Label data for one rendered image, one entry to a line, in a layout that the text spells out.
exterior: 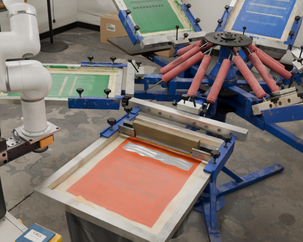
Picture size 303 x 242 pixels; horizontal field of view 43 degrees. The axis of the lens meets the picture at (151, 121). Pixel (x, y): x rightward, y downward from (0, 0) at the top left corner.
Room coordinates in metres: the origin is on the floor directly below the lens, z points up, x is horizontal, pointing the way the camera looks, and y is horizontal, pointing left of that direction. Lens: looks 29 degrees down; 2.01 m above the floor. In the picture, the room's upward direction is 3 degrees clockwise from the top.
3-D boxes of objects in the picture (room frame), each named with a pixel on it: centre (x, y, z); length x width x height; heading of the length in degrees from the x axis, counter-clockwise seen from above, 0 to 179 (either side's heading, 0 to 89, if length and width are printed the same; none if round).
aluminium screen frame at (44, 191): (1.44, 0.03, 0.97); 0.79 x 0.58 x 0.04; 153
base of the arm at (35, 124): (1.45, 0.51, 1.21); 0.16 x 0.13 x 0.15; 51
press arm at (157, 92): (2.34, 0.17, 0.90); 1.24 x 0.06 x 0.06; 93
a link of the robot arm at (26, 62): (1.44, 0.51, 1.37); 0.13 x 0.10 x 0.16; 109
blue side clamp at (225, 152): (1.52, -0.33, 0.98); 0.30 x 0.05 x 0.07; 153
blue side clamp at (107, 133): (1.78, 0.16, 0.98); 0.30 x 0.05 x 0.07; 153
